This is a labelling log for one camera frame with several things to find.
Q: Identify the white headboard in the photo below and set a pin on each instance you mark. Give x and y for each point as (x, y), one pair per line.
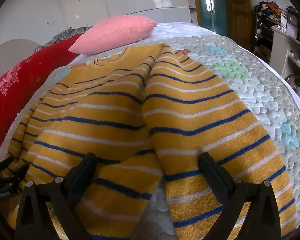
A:
(10, 52)

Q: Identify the white wall socket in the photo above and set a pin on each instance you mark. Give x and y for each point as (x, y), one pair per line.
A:
(50, 22)

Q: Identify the grey plaid cloth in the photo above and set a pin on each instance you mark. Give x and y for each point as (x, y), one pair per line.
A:
(62, 33)

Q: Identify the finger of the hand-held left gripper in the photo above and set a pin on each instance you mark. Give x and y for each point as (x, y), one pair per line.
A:
(16, 175)
(1, 165)

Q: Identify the white desk shelf unit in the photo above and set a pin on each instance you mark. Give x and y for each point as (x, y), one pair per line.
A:
(280, 47)

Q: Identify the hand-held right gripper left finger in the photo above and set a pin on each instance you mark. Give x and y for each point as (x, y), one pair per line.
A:
(82, 171)

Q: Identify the teal glass door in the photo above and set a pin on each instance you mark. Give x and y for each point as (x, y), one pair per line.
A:
(211, 7)

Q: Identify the heart-patterned bed quilt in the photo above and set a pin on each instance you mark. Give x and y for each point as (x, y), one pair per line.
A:
(260, 90)

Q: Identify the wooden door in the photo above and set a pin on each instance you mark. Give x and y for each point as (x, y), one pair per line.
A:
(238, 12)

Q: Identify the dark table clock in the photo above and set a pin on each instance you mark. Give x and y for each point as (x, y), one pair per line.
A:
(291, 20)

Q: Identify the red floral quilt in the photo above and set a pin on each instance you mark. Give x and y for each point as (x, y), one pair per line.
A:
(17, 87)

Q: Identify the yellow striped sweater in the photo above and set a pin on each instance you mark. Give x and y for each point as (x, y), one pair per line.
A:
(185, 120)

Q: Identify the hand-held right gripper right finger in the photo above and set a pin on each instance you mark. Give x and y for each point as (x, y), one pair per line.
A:
(211, 172)

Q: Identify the pink pillow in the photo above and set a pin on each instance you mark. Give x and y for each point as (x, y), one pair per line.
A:
(115, 33)

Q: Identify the cluttered shoe rack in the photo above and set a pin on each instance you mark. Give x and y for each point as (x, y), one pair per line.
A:
(265, 25)

